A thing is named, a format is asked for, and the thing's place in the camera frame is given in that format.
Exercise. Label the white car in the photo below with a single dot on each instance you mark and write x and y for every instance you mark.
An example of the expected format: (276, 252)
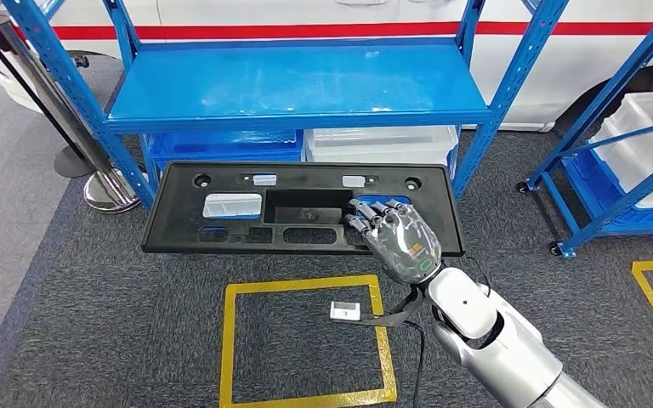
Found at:
(580, 56)

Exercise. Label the blue metal shelf rack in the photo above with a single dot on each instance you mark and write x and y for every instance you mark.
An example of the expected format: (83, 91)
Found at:
(304, 84)

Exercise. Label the red barrier belt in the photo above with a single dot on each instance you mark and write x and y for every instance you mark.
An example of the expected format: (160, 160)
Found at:
(304, 30)

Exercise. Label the black barrier stanchion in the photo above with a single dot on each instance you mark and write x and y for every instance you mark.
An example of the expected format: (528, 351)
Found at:
(73, 163)

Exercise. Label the black camera bracket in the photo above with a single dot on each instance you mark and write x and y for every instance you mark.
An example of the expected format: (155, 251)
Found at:
(385, 321)

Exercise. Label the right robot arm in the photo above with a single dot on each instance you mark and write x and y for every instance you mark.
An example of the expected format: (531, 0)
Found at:
(501, 349)

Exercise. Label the blue wheeled shelf rack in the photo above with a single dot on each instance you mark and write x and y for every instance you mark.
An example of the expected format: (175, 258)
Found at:
(613, 90)

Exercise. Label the white plastic crate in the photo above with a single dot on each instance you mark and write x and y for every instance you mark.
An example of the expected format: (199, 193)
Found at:
(630, 157)
(383, 146)

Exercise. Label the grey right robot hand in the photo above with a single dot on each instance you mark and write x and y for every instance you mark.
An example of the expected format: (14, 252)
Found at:
(405, 248)

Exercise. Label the black plastic panel part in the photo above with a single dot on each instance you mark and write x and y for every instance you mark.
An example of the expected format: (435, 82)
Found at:
(174, 208)

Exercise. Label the metal barrier stanchion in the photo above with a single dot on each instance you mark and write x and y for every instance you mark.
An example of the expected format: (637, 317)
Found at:
(109, 191)

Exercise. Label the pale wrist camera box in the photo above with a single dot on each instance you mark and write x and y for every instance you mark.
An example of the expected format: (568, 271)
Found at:
(344, 311)

